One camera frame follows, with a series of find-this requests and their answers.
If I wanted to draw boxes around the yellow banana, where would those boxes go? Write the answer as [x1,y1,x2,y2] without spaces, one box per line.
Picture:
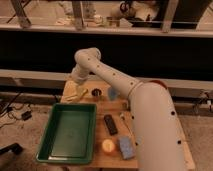
[65,92,82,101]

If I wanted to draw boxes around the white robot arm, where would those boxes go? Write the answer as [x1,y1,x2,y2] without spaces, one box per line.
[71,48,187,171]

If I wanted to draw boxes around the green plastic tray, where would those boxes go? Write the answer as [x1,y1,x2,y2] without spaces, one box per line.
[36,103,96,165]

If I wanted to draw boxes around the black remote control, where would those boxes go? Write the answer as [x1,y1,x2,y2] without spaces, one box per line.
[104,115,118,135]

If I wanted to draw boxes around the metal spoon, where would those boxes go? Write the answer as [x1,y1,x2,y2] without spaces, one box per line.
[119,113,132,134]

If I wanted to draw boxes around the black power adapter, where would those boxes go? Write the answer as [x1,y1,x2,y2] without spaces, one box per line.
[21,111,32,121]

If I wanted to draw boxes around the orange fruit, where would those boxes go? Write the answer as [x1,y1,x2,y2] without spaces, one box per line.
[101,139,115,154]

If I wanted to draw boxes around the wooden table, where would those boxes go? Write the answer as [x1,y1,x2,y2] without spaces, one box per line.
[60,80,196,171]

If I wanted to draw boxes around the blue sponge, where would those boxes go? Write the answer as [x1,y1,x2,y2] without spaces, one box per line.
[118,136,135,160]

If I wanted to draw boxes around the red bowl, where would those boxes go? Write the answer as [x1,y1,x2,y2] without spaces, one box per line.
[149,80,168,90]

